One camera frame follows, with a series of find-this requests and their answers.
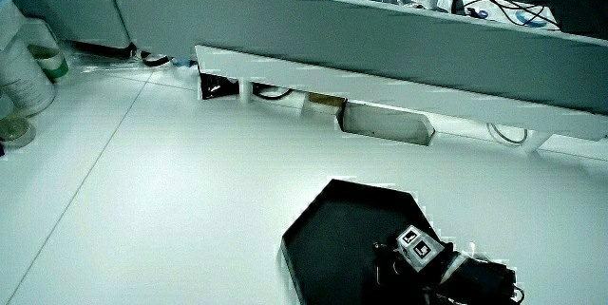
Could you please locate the black hexagonal plate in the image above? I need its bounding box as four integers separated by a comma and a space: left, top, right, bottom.
280, 179, 444, 305

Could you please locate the small brown cardboard piece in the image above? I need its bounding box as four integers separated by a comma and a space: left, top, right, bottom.
307, 92, 348, 108

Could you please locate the black power socket block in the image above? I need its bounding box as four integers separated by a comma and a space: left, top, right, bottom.
199, 72, 239, 101

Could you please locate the large grey divider panel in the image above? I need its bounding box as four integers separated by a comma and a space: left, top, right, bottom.
105, 0, 608, 117

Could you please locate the green and white tape roll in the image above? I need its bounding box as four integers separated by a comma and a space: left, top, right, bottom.
27, 43, 70, 83

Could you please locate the white cylindrical bottle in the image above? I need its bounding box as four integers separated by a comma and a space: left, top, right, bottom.
0, 33, 58, 118

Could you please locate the black cable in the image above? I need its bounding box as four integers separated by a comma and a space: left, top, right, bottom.
139, 49, 173, 68
251, 83, 295, 102
450, 0, 561, 29

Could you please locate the grey metal bracket box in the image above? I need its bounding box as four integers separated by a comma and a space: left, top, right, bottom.
337, 100, 436, 147

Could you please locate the grey cable loop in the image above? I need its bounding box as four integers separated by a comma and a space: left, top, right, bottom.
485, 123, 530, 146

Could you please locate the white box with blue cable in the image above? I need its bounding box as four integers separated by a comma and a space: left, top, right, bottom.
459, 0, 561, 31

